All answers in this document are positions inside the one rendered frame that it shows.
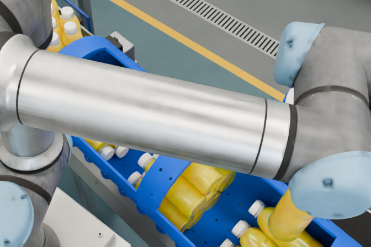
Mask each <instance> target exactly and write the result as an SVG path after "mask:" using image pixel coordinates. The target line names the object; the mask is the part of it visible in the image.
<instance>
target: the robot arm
mask: <svg viewBox="0 0 371 247"><path fill-rule="evenodd" d="M51 2H52V0H0V247H61V244H60V241H59V239H58V237H57V235H56V233H55V232H54V231H53V230H52V229H51V228H50V227H49V226H48V225H47V224H45V223H43V220H44V218H45V215H46V213H47V210H48V208H49V205H50V203H51V200H52V198H53V195H54V193H55V190H56V188H57V186H58V183H59V181H60V178H61V175H62V173H63V170H64V168H65V166H66V164H67V163H68V161H69V159H70V156H71V150H72V138H71V136H75V137H80V138H85V139H90V140H93V141H98V142H103V143H107V144H112V145H116V146H121V147H125V148H130V149H135V150H138V151H143V152H148V153H153V154H158V155H162V156H166V157H171V158H176V159H180V160H185V161H189V162H193V163H198V164H203V165H208V166H211V167H216V168H221V169H226V170H231V171H235V172H239V173H244V174H248V175H253V176H258V177H262V178H266V179H273V180H277V181H281V182H286V183H289V185H288V189H289V191H290V197H291V200H292V202H293V204H294V205H295V207H296V208H298V209H299V210H301V211H306V212H307V214H309V215H311V216H314V217H317V218H324V219H346V218H352V217H355V216H358V215H360V214H362V213H364V212H366V211H367V210H369V209H370V208H371V33H366V32H362V31H356V30H350V29H344V28H338V27H334V26H327V25H326V24H324V23H321V24H313V23H303V22H292V23H290V24H288V25H287V26H286V27H285V29H284V30H283V33H282V35H281V38H280V42H279V45H278V50H277V55H276V59H275V66H274V78H275V81H276V82H277V83H278V84H280V85H285V86H288V88H291V89H293V88H294V99H293V104H288V103H284V102H280V101H275V100H270V99H266V98H261V97H257V96H253V95H248V94H243V93H238V92H233V91H230V90H225V89H220V88H216V87H210V86H207V85H202V84H198V83H192V82H187V81H184V80H180V79H174V78H170V77H165V76H160V75H157V74H152V73H147V72H142V71H137V70H134V69H129V68H124V67H119V66H115V65H110V64H106V63H101V62H97V61H92V60H87V59H84V58H79V57H74V56H69V55H64V54H61V53H56V52H51V51H46V50H47V48H48V47H49V46H50V44H51V42H52V38H53V26H52V14H51Z"/></svg>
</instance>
